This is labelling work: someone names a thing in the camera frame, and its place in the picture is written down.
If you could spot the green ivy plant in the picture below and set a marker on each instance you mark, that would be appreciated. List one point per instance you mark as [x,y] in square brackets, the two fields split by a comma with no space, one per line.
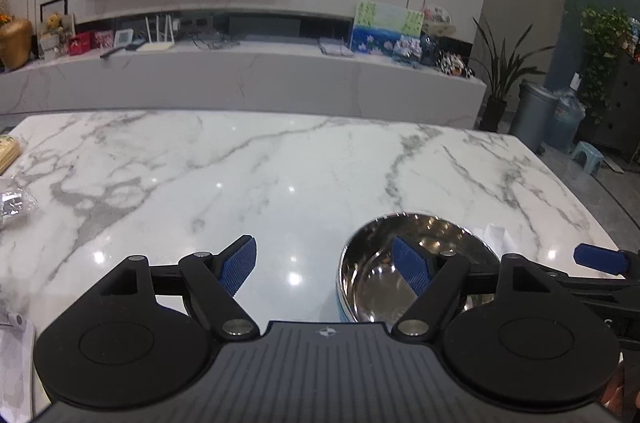
[602,38]

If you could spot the blue floral gift bag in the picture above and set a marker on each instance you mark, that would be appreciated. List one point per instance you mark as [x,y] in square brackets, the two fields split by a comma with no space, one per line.
[412,48]

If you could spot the gold vase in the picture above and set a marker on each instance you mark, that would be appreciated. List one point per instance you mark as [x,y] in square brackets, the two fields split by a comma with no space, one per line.
[15,45]

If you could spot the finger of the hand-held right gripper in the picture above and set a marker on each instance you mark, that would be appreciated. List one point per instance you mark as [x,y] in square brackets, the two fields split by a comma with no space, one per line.
[597,257]
[600,288]

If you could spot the dark chest of drawers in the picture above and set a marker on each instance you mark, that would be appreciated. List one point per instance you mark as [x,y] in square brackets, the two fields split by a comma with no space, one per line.
[622,103]

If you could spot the small plastic stool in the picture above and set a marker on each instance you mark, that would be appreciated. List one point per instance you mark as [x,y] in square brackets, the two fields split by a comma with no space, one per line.
[587,155]

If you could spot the clear plastic wrap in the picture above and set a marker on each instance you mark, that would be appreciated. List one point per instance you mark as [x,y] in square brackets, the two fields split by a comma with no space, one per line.
[15,205]

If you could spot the blue water jug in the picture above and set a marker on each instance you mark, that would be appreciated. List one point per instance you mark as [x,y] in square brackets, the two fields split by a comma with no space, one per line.
[565,123]

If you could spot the person's right hand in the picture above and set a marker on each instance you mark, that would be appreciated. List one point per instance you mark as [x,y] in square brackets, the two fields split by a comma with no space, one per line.
[625,388]

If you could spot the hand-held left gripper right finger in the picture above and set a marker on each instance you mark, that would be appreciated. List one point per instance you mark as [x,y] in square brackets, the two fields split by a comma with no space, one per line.
[411,265]

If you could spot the framed certificate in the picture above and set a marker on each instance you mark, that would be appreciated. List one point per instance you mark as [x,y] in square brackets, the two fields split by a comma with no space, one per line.
[54,5]

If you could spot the patterned round fan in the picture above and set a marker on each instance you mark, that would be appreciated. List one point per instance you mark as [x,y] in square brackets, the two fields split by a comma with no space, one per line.
[440,18]

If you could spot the small white desk clock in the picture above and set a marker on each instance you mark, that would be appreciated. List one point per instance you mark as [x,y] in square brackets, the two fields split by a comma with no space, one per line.
[124,37]

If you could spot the potted long-leaf plant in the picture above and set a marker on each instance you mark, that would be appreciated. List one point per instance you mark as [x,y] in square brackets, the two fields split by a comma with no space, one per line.
[497,103]

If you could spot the grey trash bin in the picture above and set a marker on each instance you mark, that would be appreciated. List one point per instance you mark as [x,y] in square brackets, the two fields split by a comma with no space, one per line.
[532,118]

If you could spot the pink box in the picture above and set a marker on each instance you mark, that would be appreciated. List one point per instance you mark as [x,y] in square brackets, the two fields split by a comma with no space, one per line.
[104,39]

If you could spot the teddy bear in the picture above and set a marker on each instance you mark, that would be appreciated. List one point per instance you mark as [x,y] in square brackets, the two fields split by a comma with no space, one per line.
[52,25]

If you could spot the stainless steel bowl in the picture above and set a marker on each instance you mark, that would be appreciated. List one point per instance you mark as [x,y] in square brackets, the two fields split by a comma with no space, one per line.
[375,280]

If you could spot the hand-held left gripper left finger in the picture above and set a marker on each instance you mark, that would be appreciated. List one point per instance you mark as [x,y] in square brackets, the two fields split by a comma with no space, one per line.
[239,265]

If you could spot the white paper sheet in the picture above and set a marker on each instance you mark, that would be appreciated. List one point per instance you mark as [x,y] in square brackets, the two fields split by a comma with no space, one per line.
[15,368]

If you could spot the red box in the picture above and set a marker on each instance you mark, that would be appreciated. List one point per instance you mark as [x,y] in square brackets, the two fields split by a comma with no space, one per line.
[80,43]

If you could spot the white paper towel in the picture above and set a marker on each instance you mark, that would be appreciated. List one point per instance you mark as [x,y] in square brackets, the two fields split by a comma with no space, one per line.
[500,237]

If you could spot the white router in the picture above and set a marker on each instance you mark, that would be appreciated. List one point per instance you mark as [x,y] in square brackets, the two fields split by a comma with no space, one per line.
[156,44]

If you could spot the blue green painting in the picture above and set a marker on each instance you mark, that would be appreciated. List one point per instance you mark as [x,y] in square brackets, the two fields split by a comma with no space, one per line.
[385,25]

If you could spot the black white plush toy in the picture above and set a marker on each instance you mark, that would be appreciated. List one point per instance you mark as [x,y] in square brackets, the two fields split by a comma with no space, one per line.
[454,65]

